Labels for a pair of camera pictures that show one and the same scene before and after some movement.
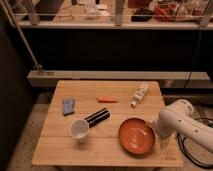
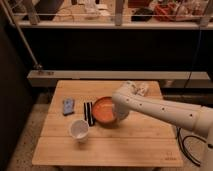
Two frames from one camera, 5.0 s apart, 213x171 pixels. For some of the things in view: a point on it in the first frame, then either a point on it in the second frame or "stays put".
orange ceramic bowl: [136, 136] to [103, 112]
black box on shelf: [142, 15] stays put
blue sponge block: [68, 106] stays put
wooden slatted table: [104, 124] stays put
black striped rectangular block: [98, 117] to [89, 114]
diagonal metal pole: [16, 23] stays put
